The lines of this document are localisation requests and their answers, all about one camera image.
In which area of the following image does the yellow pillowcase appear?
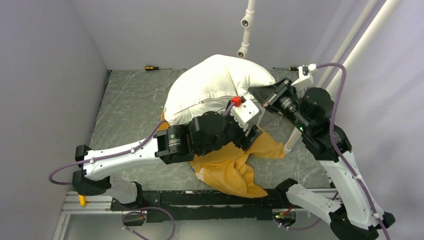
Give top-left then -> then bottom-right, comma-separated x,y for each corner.
160,112 -> 287,200

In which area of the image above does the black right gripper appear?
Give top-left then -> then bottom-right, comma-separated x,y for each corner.
248,76 -> 311,134

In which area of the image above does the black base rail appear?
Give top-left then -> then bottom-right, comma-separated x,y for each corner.
110,188 -> 307,223

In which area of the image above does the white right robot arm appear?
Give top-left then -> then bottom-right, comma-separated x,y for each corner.
248,79 -> 395,240

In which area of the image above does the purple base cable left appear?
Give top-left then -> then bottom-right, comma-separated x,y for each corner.
121,205 -> 176,240

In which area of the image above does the yellow black screwdriver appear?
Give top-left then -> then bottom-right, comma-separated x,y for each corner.
272,66 -> 299,72
144,65 -> 172,72

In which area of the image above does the yellow black screwdriver left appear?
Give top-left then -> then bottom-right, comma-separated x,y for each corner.
144,65 -> 172,72

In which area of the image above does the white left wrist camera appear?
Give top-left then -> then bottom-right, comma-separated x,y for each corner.
229,96 -> 265,133

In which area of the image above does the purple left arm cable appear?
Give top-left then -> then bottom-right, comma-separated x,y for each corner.
48,101 -> 238,186

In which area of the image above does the aluminium table edge rail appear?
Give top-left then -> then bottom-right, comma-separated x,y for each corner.
52,191 -> 132,240

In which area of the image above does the yellow screwdriver near base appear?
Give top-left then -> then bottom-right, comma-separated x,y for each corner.
78,195 -> 87,207

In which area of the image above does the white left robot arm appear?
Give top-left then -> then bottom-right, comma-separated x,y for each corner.
71,111 -> 262,210

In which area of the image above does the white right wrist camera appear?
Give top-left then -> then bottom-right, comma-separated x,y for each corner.
291,63 -> 317,91

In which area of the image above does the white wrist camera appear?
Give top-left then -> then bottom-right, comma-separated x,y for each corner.
291,63 -> 317,91
229,96 -> 265,133

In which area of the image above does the yellow black screwdriver right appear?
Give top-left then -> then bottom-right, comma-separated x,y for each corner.
272,66 -> 299,72

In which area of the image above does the white pvc pipe frame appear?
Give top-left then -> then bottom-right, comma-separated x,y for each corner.
236,0 -> 403,156

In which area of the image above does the white pillow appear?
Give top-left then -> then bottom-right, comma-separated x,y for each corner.
161,54 -> 277,126

